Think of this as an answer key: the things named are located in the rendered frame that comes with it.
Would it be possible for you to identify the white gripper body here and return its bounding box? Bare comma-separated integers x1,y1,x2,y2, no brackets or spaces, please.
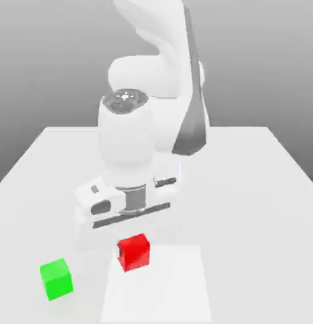
77,201,178,251

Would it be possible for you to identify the small red cube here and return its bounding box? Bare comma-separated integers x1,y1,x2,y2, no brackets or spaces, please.
117,233,151,273

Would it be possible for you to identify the small green cube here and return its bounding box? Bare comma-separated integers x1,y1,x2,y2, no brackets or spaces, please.
39,258,74,302

